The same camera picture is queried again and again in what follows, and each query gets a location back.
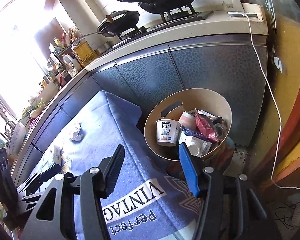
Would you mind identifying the beige round trash bin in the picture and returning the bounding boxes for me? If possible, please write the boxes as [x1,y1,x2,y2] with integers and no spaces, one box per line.
[144,88,232,162]

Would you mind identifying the phone on counter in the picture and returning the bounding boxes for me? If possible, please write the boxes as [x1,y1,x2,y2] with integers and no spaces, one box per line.
[228,11,258,18]

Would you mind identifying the black wok wooden handle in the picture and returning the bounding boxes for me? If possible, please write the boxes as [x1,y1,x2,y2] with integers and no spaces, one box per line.
[97,10,141,38]

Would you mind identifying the white yogurt cup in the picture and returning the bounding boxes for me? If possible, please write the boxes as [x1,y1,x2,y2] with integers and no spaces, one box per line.
[156,119,181,147]

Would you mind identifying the yellow cooking oil bottle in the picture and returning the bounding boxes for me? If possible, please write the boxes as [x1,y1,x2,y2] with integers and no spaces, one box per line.
[71,38,97,67]

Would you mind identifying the green onions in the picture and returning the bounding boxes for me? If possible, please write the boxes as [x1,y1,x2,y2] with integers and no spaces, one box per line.
[21,99,46,119]

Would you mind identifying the white patterned basin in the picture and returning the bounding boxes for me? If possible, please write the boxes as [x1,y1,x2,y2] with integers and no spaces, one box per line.
[6,121,26,158]

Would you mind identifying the chrome faucet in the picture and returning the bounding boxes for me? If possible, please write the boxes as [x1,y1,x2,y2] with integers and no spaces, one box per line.
[0,120,16,148]

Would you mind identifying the white charging cable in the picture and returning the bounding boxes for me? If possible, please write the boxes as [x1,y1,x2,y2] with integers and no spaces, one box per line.
[242,13,300,192]

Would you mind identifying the gas stove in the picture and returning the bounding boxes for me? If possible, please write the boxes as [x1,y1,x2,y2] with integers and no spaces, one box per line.
[111,5,214,49]

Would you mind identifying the grey kitchen cabinets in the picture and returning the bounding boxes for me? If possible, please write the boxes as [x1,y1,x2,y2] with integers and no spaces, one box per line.
[12,34,268,184]

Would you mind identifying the white carton in bin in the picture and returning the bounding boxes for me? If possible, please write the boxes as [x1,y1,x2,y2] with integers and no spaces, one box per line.
[178,131,212,157]

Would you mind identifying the white plastic jug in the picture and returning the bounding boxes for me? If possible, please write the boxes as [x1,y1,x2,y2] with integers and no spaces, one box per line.
[62,54,82,77]

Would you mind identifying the metal ladle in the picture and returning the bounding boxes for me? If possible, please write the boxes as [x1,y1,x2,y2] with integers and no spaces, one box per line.
[70,31,101,45]

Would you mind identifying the sponge pack blue white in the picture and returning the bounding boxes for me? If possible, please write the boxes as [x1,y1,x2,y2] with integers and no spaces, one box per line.
[43,145,62,167]

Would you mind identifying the white tissue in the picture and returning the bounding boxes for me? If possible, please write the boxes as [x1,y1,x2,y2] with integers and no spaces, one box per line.
[69,122,83,142]

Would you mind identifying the blue patterned tablecloth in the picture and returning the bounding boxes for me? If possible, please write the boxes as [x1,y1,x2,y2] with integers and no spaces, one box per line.
[27,89,208,240]

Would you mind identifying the red snack wrapper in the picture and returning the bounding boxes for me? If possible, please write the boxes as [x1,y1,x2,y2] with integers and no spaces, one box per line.
[194,109,219,143]

